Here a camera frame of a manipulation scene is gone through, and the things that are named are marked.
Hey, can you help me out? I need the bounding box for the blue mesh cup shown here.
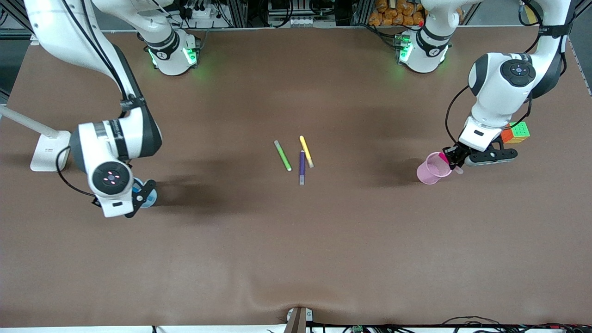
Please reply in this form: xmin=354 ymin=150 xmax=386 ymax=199
xmin=132 ymin=177 xmax=158 ymax=209

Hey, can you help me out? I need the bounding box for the green marker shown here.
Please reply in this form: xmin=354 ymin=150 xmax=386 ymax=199
xmin=274 ymin=140 xmax=293 ymax=172

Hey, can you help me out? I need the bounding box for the pink mesh cup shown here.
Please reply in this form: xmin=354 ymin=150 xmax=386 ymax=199
xmin=416 ymin=152 xmax=453 ymax=185

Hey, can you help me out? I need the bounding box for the colourful puzzle cube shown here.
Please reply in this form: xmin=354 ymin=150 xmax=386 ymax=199
xmin=501 ymin=121 xmax=531 ymax=144

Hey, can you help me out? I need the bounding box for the pink marker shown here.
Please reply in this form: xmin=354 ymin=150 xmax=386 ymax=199
xmin=438 ymin=153 xmax=464 ymax=175

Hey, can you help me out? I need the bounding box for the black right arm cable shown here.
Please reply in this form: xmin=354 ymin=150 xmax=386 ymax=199
xmin=55 ymin=0 xmax=137 ymax=199

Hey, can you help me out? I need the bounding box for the yellow marker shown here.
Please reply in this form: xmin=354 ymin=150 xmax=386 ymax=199
xmin=299 ymin=135 xmax=315 ymax=168

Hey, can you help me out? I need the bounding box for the white desk lamp stand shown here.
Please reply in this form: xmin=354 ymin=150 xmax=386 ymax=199
xmin=0 ymin=105 xmax=72 ymax=173

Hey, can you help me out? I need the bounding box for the black base cable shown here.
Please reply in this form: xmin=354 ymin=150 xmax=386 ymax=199
xmin=361 ymin=23 xmax=403 ymax=49

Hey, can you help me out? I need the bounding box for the orange snack bags pile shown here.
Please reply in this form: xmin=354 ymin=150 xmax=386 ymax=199
xmin=369 ymin=0 xmax=425 ymax=27

